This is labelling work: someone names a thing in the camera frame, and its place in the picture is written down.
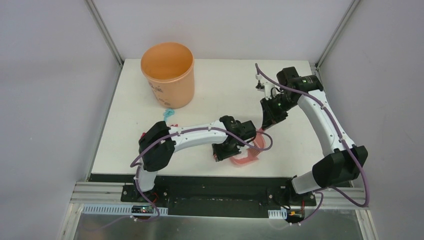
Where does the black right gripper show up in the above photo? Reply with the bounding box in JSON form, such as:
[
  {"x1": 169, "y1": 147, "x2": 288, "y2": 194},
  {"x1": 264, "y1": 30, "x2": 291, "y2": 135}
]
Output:
[{"x1": 261, "y1": 93, "x2": 298, "y2": 130}]

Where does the pink dustpan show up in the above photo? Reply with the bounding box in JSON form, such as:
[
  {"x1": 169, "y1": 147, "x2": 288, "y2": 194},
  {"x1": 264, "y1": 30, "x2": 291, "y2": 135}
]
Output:
[{"x1": 229, "y1": 148, "x2": 261, "y2": 167}]

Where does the pink hand brush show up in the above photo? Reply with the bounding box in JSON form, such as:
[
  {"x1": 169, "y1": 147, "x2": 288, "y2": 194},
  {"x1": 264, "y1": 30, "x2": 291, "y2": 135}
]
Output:
[{"x1": 247, "y1": 132, "x2": 266, "y2": 158}]

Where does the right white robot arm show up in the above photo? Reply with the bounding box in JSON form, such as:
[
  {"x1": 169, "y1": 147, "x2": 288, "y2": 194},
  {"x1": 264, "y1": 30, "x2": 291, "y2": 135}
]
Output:
[{"x1": 255, "y1": 66, "x2": 368, "y2": 205}]

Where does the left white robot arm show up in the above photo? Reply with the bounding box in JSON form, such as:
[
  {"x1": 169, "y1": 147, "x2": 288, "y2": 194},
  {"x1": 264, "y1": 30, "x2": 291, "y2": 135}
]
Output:
[{"x1": 130, "y1": 115, "x2": 257, "y2": 203}]

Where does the cyan paper scrap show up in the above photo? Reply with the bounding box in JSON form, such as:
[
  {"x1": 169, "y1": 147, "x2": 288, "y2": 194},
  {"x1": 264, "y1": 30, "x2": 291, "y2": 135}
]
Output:
[{"x1": 163, "y1": 108, "x2": 175, "y2": 122}]

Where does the orange plastic bucket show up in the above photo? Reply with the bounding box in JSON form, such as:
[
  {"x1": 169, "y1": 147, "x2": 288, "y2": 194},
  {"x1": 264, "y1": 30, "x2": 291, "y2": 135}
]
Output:
[{"x1": 140, "y1": 42, "x2": 195, "y2": 109}]

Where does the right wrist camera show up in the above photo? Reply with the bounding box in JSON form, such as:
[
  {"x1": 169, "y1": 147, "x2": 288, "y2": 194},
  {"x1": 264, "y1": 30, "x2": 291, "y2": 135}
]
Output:
[{"x1": 255, "y1": 73, "x2": 275, "y2": 100}]

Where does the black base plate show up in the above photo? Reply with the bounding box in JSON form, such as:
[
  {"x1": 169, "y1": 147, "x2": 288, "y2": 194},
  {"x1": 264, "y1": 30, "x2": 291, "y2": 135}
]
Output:
[{"x1": 89, "y1": 173, "x2": 319, "y2": 218}]

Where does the right white cable duct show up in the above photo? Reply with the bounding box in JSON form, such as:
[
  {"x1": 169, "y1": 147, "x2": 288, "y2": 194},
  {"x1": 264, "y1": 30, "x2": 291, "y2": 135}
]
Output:
[{"x1": 267, "y1": 208, "x2": 288, "y2": 220}]

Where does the white cable duct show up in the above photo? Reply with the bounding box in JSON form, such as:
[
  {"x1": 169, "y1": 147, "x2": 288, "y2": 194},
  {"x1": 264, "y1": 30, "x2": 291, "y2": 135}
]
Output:
[
  {"x1": 267, "y1": 208, "x2": 288, "y2": 220},
  {"x1": 82, "y1": 204, "x2": 169, "y2": 217}
]

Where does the aluminium frame rail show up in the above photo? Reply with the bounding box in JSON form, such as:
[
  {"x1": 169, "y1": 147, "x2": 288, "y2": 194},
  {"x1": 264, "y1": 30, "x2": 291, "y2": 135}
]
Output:
[{"x1": 70, "y1": 182, "x2": 359, "y2": 210}]

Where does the left white cable duct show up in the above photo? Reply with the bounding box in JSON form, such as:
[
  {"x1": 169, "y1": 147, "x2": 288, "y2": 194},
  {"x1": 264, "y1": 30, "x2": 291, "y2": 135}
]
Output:
[{"x1": 82, "y1": 204, "x2": 169, "y2": 217}]

